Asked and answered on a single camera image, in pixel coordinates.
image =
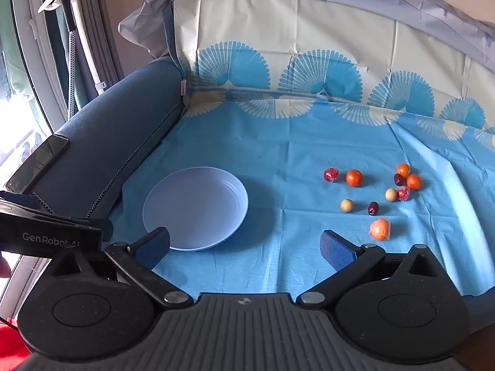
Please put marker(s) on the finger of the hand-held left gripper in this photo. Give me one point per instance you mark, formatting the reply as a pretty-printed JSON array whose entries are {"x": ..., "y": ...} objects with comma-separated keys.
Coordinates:
[{"x": 106, "y": 229}]

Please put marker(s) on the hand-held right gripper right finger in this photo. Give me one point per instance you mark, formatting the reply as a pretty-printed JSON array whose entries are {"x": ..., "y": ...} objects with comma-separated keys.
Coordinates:
[{"x": 336, "y": 249}]

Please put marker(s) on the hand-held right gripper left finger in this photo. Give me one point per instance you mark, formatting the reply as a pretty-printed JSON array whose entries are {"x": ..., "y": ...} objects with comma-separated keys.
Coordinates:
[{"x": 152, "y": 247}]

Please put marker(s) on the beige round fruit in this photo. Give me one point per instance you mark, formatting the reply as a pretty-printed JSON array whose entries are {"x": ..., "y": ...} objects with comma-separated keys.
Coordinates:
[
  {"x": 391, "y": 194},
  {"x": 347, "y": 205}
]

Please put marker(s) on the plastic orange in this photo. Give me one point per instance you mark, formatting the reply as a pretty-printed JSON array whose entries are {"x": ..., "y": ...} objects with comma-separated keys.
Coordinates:
[{"x": 380, "y": 229}]

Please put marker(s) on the dark red date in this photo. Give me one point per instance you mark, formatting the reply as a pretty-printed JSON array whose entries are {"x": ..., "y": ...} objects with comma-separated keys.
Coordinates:
[
  {"x": 372, "y": 208},
  {"x": 398, "y": 179}
]

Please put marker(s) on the light blue plate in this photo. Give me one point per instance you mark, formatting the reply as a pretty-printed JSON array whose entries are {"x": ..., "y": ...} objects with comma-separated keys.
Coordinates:
[{"x": 195, "y": 205}]

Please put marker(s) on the small orange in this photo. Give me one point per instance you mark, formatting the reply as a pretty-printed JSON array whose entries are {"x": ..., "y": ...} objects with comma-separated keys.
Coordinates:
[
  {"x": 413, "y": 182},
  {"x": 354, "y": 178},
  {"x": 403, "y": 169}
]

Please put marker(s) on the red fruit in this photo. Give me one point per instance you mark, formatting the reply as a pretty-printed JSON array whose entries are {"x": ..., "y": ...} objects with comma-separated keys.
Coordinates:
[
  {"x": 331, "y": 175},
  {"x": 404, "y": 194}
]

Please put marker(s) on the person's left hand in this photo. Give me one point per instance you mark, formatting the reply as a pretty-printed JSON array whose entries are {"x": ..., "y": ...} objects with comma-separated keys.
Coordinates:
[{"x": 3, "y": 268}]

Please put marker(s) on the black smartphone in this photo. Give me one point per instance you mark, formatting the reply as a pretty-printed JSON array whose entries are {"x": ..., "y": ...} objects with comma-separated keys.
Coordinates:
[{"x": 38, "y": 162}]

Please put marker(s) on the blue fabric sofa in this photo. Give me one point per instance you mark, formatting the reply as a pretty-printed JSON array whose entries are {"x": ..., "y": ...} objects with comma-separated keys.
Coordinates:
[{"x": 127, "y": 116}]

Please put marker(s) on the red cloth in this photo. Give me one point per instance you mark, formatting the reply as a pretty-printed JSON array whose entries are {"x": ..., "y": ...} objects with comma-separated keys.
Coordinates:
[{"x": 11, "y": 347}]

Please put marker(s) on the blue fan print tablecloth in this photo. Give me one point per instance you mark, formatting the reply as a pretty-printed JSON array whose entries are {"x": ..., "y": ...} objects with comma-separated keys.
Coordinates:
[{"x": 290, "y": 143}]

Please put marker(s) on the white sofa tag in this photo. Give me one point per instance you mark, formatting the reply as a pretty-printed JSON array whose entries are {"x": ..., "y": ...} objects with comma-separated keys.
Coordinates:
[{"x": 183, "y": 89}]

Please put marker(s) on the white steamer pole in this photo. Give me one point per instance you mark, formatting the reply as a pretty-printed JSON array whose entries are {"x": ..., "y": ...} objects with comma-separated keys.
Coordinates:
[{"x": 89, "y": 46}]

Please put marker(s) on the dark teal curtain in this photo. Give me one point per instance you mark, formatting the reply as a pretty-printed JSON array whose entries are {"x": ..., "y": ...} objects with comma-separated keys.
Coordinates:
[{"x": 110, "y": 27}]

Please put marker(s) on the handheld garment steamer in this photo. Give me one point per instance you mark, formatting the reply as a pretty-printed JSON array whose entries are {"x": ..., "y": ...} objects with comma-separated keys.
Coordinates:
[{"x": 69, "y": 11}]

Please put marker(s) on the grey cover sheet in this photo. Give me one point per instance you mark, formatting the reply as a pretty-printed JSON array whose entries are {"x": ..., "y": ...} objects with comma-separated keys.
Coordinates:
[{"x": 386, "y": 4}]

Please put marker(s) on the white window frame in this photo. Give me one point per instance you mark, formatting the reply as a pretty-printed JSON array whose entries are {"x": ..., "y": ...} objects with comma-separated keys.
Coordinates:
[{"x": 34, "y": 65}]

